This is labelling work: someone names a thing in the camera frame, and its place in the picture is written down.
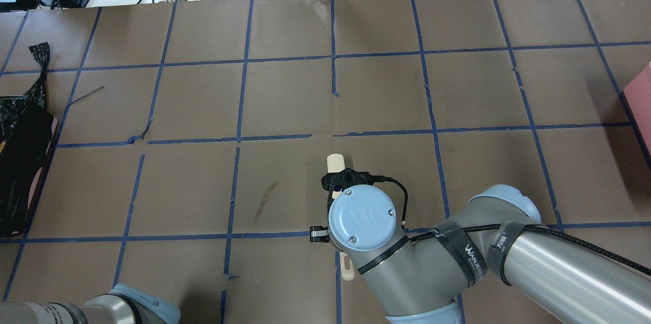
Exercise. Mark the beige hand brush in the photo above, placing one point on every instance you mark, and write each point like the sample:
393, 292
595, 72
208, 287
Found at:
335, 164

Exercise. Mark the pink box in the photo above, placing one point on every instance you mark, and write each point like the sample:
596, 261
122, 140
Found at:
637, 94

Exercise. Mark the bin with black bag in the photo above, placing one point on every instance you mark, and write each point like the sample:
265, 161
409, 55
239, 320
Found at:
27, 130

